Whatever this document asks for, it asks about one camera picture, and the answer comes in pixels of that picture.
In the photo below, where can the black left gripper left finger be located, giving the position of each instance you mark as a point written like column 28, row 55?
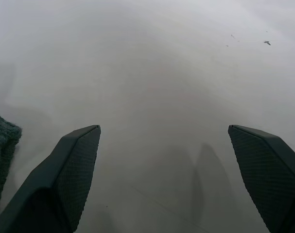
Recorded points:
column 45, row 184

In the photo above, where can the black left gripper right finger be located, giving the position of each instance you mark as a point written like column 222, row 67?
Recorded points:
column 271, row 174

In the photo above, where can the dark grey knit sock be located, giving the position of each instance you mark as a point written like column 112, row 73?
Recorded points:
column 1, row 145

